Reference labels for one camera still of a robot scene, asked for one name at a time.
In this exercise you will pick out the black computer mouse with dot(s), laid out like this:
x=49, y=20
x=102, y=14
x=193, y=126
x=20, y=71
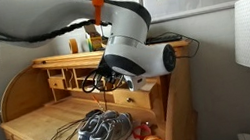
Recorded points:
x=94, y=113

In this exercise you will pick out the black flat keyboard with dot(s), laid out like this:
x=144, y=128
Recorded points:
x=165, y=39

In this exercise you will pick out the small wooden drawer, closed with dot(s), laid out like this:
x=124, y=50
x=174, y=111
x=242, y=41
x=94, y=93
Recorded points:
x=57, y=83

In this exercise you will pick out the orange tape roll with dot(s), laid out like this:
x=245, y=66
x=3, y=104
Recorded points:
x=73, y=46

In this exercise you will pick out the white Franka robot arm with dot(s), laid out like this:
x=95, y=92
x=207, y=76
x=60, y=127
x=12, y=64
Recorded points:
x=38, y=13

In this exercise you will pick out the green yellow cardboard box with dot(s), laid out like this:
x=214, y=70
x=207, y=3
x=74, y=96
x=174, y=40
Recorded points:
x=94, y=42

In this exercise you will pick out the small wooden drawer, open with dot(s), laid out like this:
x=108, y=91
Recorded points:
x=133, y=99

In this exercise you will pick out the orange pen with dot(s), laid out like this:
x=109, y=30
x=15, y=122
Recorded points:
x=97, y=102

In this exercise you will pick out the wooden roll-top desk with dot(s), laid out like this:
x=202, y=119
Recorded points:
x=45, y=123

